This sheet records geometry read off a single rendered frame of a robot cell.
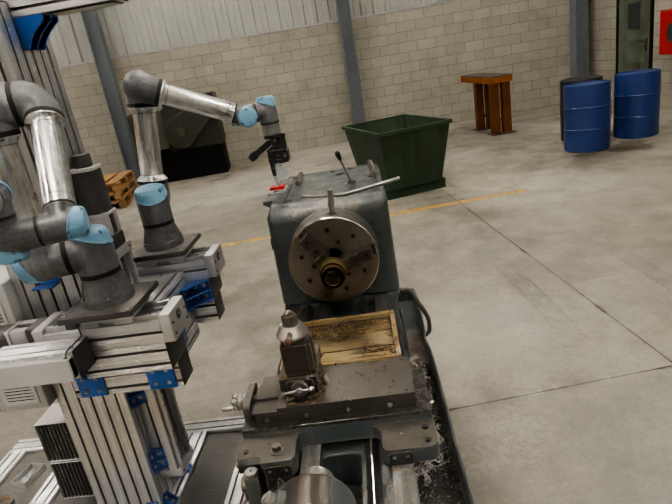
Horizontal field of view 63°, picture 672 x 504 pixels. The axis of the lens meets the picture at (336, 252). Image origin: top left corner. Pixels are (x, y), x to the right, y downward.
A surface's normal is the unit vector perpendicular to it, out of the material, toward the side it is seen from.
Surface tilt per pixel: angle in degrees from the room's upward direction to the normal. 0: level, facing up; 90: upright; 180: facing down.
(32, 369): 90
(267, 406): 0
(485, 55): 90
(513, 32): 90
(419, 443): 0
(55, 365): 90
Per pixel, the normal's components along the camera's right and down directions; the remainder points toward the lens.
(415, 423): -0.16, -0.93
